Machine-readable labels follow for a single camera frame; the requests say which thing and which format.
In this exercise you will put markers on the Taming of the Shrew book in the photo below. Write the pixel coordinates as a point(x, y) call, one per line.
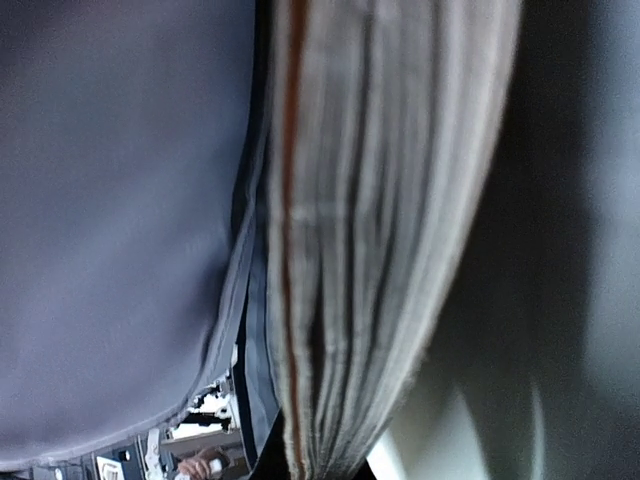
point(385, 119)

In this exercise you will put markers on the navy blue student backpack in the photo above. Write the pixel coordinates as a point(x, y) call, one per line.
point(132, 147)

